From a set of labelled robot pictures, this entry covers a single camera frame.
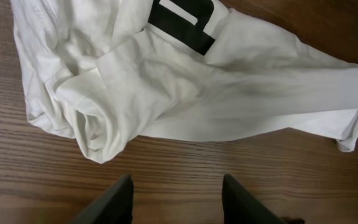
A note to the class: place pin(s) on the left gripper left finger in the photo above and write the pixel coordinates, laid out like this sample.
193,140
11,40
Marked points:
113,207

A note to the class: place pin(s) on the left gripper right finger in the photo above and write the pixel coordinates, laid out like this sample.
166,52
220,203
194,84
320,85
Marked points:
241,207

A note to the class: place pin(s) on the white polo shirt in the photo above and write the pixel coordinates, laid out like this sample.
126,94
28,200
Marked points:
104,72

